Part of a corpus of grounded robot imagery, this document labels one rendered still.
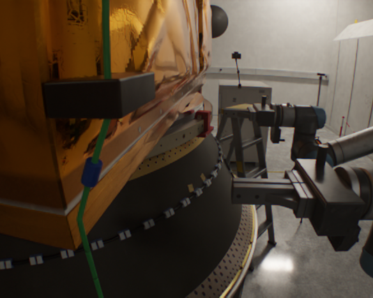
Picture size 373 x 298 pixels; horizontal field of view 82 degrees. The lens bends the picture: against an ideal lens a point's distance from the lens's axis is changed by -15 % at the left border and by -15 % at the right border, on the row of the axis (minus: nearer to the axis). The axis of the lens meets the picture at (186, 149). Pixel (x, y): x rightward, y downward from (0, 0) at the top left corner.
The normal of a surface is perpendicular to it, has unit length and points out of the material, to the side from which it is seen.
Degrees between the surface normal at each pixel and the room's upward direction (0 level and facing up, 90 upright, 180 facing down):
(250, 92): 90
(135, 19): 90
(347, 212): 90
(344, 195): 0
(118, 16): 90
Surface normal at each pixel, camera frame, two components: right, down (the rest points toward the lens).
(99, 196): 0.99, 0.05
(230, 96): -0.13, 0.34
